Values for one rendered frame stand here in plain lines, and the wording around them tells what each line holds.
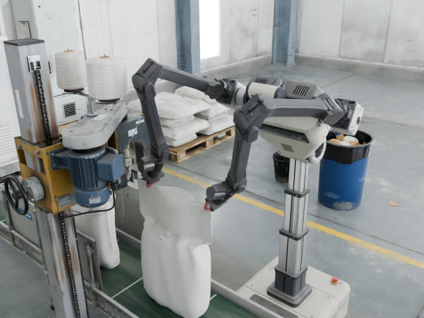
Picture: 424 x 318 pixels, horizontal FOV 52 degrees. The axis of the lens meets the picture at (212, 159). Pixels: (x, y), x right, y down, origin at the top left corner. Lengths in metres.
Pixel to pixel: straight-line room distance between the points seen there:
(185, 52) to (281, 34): 3.22
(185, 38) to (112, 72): 6.30
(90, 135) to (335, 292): 1.73
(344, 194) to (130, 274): 2.16
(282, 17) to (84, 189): 9.08
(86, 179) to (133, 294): 0.90
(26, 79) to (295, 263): 1.64
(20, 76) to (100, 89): 0.31
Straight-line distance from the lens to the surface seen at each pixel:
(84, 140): 1.77
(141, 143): 2.25
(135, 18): 7.42
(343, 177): 3.99
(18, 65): 1.90
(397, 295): 3.30
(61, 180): 2.02
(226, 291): 2.47
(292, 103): 1.55
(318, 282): 2.82
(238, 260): 3.38
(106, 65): 1.80
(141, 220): 2.92
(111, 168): 1.80
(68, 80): 2.04
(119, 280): 2.65
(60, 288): 2.34
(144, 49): 7.58
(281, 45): 10.66
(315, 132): 1.93
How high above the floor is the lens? 2.00
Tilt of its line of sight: 23 degrees down
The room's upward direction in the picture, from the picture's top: 1 degrees counter-clockwise
